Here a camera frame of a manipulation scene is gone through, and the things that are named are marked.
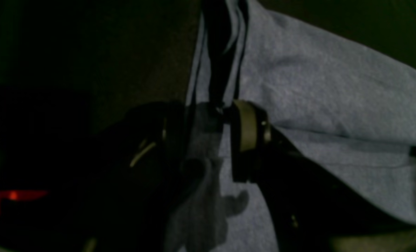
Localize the orange clamp far left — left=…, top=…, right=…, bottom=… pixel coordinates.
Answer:
left=0, top=190, right=49, bottom=215

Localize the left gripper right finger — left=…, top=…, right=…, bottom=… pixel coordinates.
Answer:
left=229, top=99, right=416, bottom=252

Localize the blue-grey t-shirt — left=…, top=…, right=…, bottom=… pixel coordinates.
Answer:
left=164, top=0, right=416, bottom=252

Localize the black table cloth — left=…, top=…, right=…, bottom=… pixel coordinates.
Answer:
left=0, top=0, right=416, bottom=252

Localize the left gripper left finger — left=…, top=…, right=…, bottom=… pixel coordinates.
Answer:
left=0, top=102, right=204, bottom=252

